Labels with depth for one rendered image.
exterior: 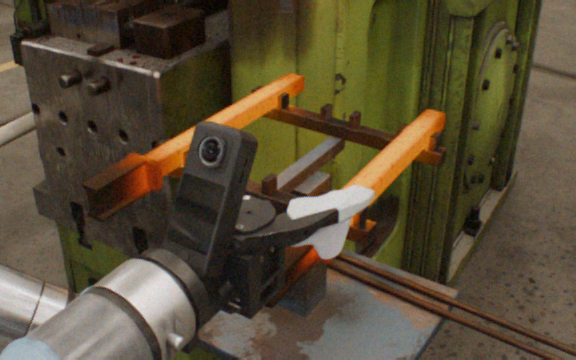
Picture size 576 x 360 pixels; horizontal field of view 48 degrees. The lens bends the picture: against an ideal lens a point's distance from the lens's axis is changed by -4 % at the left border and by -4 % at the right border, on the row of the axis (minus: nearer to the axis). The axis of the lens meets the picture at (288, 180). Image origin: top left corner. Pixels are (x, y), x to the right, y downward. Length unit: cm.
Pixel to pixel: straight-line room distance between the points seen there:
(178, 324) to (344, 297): 58
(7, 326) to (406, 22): 120
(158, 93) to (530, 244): 157
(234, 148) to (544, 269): 191
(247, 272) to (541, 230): 205
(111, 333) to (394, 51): 124
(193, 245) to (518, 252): 194
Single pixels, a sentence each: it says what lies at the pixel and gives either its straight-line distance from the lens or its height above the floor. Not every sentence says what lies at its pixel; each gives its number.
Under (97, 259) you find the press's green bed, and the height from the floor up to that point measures 41.
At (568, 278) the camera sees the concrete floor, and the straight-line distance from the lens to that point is 232.
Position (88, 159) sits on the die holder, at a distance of 144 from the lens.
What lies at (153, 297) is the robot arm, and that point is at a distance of 46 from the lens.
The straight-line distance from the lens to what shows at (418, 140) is 88.
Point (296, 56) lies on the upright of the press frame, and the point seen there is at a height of 91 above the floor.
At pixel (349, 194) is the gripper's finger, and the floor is 105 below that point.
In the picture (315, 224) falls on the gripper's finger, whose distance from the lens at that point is 53.
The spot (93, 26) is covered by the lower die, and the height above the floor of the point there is 95.
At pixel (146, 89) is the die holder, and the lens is 123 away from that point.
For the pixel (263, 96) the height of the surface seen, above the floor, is 95.
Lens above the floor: 134
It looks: 31 degrees down
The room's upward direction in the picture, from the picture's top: straight up
